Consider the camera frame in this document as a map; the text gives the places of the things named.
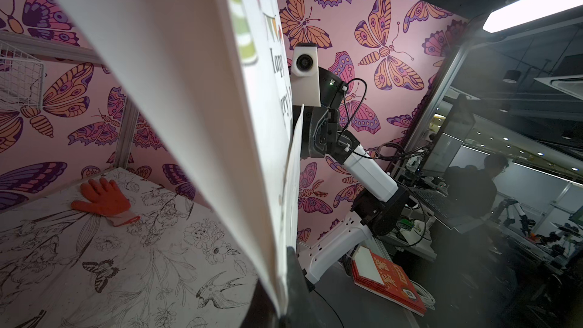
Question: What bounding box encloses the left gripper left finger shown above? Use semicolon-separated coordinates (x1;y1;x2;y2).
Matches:
240;282;278;328

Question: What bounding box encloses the white paper bag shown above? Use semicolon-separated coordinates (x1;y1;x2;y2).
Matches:
31;0;305;317

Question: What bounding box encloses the red rubber glove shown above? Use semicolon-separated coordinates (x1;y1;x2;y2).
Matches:
71;178;141;227

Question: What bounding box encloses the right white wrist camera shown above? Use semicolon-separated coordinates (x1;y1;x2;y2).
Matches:
290;43;320;107

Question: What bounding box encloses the seated person dark shirt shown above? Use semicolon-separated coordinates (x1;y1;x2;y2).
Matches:
443;153;509;219

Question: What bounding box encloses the white wire wall basket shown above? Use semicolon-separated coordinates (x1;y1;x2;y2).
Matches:
0;42;46;111

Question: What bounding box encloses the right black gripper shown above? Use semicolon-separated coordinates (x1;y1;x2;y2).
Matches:
293;106;346;159

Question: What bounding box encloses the red printed box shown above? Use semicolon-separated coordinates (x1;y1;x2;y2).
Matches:
352;246;427;317

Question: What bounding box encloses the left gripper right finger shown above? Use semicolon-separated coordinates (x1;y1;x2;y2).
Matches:
284;247;321;328

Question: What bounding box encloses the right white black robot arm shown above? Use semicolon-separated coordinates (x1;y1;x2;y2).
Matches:
294;68;411;286

